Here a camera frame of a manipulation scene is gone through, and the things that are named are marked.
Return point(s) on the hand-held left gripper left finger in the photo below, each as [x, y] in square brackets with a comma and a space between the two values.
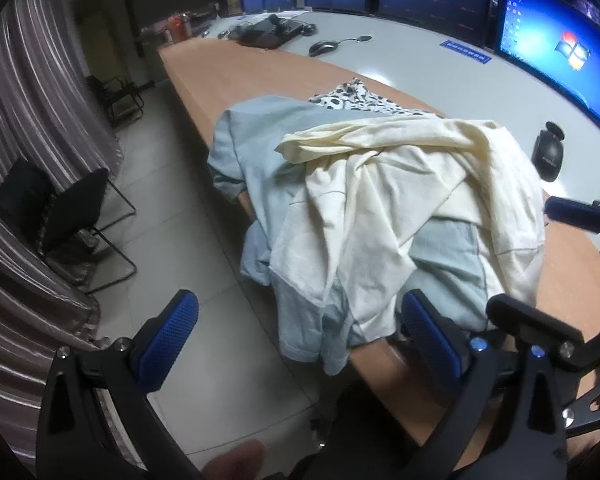
[172, 330]

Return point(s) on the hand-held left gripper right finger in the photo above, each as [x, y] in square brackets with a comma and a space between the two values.
[432, 340]

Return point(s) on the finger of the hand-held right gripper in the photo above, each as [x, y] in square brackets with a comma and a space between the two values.
[570, 211]
[540, 322]

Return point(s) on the cream and light blue shirt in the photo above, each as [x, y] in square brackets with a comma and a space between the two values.
[380, 200]

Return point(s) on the person's left hand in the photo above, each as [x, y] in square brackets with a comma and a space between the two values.
[240, 462]

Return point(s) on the black vertical mouse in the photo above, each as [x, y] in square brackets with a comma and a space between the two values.
[547, 152]

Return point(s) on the black metal chair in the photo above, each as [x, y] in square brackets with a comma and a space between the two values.
[65, 210]
[117, 92]

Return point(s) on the monitor with blue desktop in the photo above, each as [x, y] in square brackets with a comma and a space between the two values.
[555, 45]

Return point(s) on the blue desk label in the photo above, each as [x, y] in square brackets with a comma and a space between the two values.
[465, 51]

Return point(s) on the black spotted white cloth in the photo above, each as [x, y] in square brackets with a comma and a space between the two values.
[352, 100]

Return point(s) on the small black disc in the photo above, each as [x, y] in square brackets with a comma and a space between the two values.
[363, 39]

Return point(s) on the striped curtain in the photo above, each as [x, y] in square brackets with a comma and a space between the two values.
[25, 85]

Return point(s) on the grey computer mouse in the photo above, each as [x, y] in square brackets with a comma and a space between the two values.
[324, 48]

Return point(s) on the orange container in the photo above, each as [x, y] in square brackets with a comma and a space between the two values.
[177, 29]

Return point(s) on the black joystick control keyboard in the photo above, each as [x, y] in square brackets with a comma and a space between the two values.
[265, 34]

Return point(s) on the white paper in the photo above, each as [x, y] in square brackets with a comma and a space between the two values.
[292, 12]

